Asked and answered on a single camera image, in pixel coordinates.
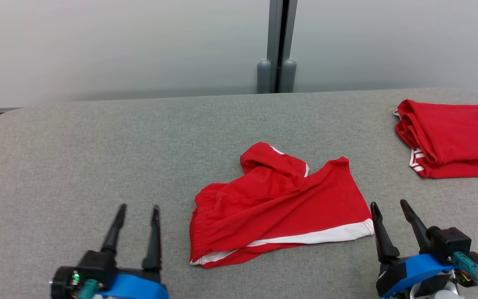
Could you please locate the grey vertical door frame post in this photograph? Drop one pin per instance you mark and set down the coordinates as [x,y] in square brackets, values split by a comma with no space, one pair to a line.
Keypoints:
[275,33]

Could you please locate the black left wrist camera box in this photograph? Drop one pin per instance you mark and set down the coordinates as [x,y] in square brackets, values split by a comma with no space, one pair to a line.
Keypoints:
[96,265]

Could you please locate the grey cylindrical post foot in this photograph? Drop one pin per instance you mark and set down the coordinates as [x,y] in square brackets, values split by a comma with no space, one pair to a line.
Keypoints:
[288,77]
[264,77]

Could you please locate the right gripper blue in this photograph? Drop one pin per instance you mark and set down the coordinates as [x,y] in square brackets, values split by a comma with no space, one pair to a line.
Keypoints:
[413,272]

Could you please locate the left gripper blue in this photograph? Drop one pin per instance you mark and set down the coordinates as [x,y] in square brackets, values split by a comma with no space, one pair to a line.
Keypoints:
[139,288]

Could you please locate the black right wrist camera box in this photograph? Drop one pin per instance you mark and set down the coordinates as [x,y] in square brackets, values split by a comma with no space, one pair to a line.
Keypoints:
[450,243]

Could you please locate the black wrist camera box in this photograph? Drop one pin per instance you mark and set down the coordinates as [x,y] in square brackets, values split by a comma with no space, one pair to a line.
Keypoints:
[450,243]
[96,265]

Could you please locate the red and white basketball jersey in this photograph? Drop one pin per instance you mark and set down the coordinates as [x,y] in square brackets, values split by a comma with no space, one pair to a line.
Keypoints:
[454,133]

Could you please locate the red shorts with white stripe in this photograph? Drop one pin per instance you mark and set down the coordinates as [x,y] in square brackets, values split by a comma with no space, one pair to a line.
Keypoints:
[272,199]

